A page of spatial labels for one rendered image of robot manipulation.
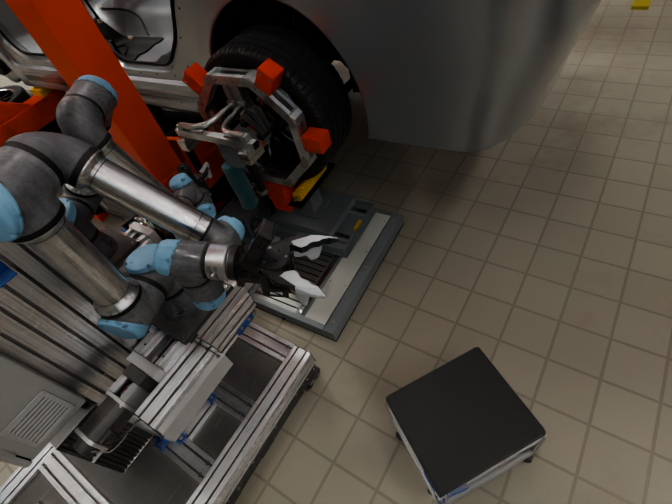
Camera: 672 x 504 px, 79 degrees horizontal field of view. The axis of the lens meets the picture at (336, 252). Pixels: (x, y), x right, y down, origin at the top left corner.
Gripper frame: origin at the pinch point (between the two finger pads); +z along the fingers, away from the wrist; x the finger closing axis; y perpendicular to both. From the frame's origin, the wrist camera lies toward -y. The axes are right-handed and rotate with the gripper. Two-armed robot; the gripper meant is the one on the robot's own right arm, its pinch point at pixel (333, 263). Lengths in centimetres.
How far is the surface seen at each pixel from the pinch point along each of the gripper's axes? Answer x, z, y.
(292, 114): -91, -30, 15
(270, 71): -91, -37, -1
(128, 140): -86, -100, 27
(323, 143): -89, -19, 26
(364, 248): -109, -3, 100
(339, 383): -37, -8, 118
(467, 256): -108, 52, 99
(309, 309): -71, -27, 109
